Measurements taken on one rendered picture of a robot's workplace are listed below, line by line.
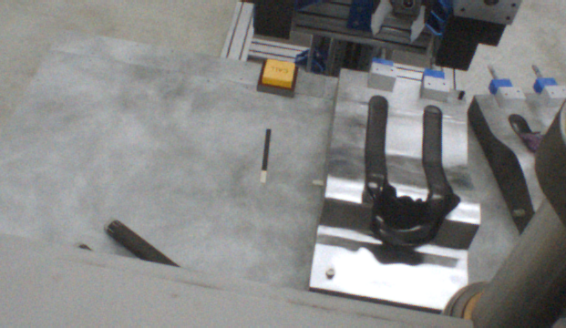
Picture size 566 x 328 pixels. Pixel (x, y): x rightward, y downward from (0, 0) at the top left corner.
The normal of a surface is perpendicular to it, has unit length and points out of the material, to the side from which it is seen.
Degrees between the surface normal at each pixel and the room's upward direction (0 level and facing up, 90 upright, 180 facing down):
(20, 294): 0
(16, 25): 0
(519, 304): 90
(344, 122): 3
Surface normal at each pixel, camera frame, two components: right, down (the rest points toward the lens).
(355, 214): -0.13, 0.68
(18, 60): 0.11, -0.65
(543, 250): -0.84, 0.35
